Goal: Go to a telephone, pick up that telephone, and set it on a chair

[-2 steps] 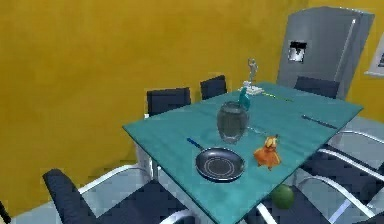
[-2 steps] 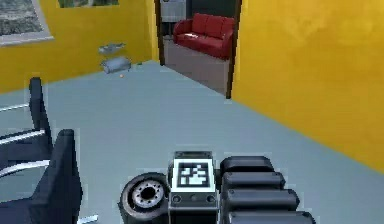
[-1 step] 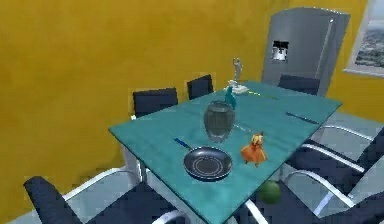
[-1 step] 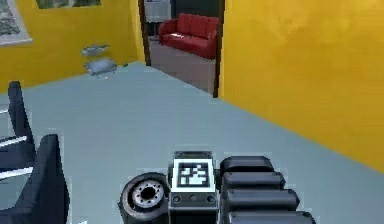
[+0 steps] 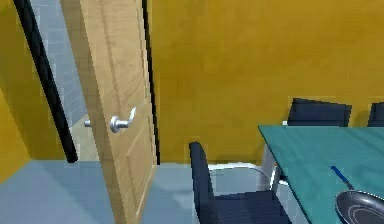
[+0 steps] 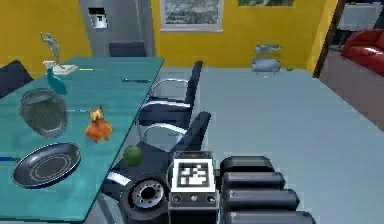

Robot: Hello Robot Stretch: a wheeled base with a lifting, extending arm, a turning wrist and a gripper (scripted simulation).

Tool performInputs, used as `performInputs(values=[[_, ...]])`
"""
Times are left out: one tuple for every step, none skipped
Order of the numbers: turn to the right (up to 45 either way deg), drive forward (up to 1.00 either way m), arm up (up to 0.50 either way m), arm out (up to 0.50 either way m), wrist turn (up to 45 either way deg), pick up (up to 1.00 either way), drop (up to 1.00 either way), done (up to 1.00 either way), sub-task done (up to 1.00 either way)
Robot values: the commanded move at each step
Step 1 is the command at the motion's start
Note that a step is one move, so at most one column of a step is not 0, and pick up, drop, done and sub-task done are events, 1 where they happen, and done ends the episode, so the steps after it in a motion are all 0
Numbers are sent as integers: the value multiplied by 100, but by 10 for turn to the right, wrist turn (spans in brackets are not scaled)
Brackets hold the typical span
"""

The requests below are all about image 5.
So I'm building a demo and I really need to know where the dark navy dining chair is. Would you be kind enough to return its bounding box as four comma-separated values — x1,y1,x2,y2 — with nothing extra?
282,97,353,128
188,141,293,224
367,101,384,128

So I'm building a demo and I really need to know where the light wooden room door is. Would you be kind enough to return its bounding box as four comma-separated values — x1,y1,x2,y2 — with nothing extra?
59,0,158,224

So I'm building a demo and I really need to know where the teal glass dining table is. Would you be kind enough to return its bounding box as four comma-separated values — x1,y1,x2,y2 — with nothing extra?
258,124,384,224

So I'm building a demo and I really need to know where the silver door lever handle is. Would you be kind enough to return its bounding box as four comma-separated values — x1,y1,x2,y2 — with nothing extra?
109,106,138,134

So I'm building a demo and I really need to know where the grey pan with blue handle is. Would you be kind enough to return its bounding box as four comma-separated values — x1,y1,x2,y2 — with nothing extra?
330,165,384,224

